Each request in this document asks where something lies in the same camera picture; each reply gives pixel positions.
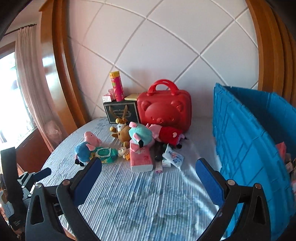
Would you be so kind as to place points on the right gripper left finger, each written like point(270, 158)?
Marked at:
point(48, 203)

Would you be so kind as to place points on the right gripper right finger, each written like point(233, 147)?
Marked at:
point(253, 222)

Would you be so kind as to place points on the blue George pig plush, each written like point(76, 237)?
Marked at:
point(84, 150)

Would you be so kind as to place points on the green yellow wet wipes pack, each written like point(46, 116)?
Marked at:
point(106, 155)

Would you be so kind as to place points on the small white yellow plush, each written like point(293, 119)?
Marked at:
point(124, 152)

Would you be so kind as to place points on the pink tissue pack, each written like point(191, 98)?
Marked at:
point(140, 158)

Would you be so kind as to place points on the brown bear plush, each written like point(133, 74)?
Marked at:
point(121, 132)

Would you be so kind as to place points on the small white green box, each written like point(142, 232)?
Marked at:
point(166, 164)

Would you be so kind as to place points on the white blue alcohol wipes pack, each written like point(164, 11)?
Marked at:
point(173, 157)

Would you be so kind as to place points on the pink white slim box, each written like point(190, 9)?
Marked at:
point(159, 167)

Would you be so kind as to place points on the teal Daddy pig plush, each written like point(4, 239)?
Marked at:
point(140, 135)

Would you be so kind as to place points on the red Peppa pig plush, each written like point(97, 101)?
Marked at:
point(167, 135)

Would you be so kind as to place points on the black cylindrical tube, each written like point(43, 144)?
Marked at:
point(159, 149)

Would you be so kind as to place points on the light blue bed sheet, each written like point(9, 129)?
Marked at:
point(172, 205)

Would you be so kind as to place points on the blue plastic storage crate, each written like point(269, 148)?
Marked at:
point(247, 126)

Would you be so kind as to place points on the black gift box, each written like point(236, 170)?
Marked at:
point(123, 109)

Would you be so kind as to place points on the small white pink box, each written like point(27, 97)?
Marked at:
point(109, 96)

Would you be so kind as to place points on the pink curtain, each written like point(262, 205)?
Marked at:
point(32, 81)

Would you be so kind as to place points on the red bear suitcase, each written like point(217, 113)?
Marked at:
point(166, 105)

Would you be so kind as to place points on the yellow notepad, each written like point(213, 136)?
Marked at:
point(132, 97)

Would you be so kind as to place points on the pink yellow chips can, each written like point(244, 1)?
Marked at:
point(117, 85)

